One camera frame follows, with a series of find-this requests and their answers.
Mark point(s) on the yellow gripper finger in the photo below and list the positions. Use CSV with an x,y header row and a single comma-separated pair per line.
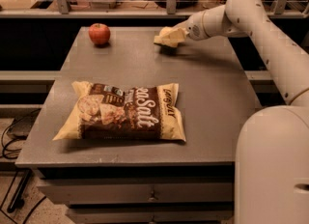
x,y
172,35

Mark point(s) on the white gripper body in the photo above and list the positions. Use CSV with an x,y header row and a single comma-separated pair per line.
x,y
193,28

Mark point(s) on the yellow sponge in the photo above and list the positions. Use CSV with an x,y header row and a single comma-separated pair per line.
x,y
157,40

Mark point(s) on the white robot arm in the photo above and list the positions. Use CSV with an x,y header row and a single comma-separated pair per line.
x,y
272,155

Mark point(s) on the red apple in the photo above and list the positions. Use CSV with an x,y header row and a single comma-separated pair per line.
x,y
99,33

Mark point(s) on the sea salt chips bag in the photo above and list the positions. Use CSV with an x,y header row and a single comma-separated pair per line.
x,y
106,112

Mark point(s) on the grey cabinet top drawer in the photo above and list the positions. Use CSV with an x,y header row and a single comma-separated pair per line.
x,y
91,192

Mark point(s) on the grey cabinet drawer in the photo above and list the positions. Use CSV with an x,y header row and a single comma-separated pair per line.
x,y
157,215
91,192

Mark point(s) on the black device on floor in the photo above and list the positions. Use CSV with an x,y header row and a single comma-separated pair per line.
x,y
20,129

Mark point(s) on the grey cabinet lower drawer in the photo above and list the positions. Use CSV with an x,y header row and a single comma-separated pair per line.
x,y
157,215

